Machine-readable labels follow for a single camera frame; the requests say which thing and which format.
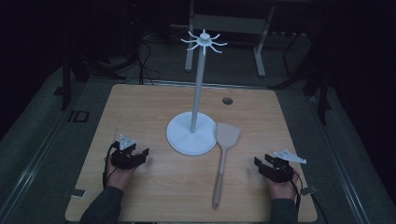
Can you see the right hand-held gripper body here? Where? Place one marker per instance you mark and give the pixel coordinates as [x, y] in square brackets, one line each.
[281, 168]

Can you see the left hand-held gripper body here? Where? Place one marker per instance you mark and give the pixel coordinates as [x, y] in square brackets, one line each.
[121, 155]

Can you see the beige spatula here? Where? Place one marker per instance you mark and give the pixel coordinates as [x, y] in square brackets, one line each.
[226, 137]

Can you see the white hook rack stand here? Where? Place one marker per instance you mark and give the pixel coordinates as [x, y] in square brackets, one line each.
[190, 137]

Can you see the person's right hand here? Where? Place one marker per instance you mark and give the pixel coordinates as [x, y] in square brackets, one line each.
[282, 189]

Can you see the person's left hand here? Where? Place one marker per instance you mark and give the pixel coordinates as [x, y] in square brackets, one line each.
[117, 177]

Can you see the dark metal stand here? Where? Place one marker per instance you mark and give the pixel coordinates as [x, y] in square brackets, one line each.
[67, 81]
[320, 90]

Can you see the white metal desk frame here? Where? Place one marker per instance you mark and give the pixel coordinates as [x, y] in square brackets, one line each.
[230, 24]

